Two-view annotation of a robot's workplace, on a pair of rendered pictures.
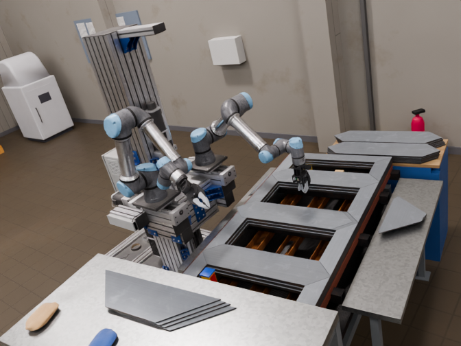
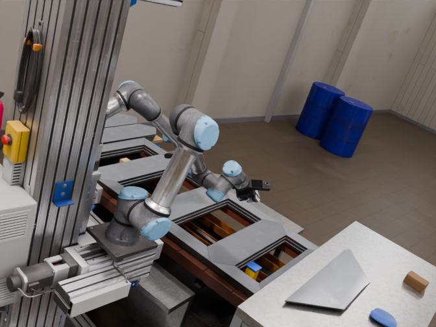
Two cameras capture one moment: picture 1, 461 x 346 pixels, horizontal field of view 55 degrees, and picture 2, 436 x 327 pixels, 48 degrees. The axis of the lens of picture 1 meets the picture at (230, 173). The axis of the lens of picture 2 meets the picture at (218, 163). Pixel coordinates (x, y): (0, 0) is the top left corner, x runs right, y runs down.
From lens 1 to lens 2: 3.31 m
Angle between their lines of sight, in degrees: 86
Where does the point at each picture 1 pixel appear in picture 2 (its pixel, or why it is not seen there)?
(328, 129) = not seen: outside the picture
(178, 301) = (344, 267)
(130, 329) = (367, 302)
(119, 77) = (115, 58)
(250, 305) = (347, 243)
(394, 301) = (289, 223)
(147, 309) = (351, 284)
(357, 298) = not seen: hidden behind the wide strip
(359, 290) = not seen: hidden behind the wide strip
